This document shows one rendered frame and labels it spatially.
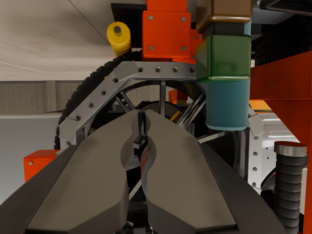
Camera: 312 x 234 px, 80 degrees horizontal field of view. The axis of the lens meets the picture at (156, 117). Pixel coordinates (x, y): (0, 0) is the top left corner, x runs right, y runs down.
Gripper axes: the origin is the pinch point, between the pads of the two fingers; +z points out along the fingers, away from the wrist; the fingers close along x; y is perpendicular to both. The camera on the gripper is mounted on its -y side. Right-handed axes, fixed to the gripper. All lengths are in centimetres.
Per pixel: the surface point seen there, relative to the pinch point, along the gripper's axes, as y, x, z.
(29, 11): 0, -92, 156
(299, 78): 16, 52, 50
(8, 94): 263, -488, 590
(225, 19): -5.0, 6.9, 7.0
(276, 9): -5.6, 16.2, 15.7
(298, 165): 15.3, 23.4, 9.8
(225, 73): -1.1, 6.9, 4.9
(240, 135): 28, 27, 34
